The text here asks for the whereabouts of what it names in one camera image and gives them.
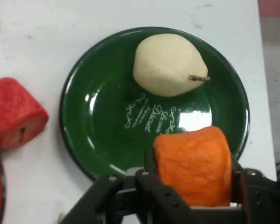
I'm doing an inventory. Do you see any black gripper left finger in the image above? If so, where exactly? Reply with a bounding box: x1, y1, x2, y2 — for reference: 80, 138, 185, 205
60, 148, 195, 224

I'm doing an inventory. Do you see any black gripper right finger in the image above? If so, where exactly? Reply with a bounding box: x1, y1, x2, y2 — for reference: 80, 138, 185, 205
230, 154, 280, 224

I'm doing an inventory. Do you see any orange foam block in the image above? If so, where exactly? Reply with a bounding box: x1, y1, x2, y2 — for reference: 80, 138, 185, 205
153, 126, 232, 208

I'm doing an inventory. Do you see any green enamel plate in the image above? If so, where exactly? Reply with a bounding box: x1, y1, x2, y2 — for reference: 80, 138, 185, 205
59, 26, 251, 182

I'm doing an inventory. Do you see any red foam cube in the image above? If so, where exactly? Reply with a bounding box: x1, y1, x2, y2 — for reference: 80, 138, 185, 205
0, 77, 49, 150

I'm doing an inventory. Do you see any cream toy pear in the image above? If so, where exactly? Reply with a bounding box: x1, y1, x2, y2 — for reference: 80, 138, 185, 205
133, 33, 211, 98

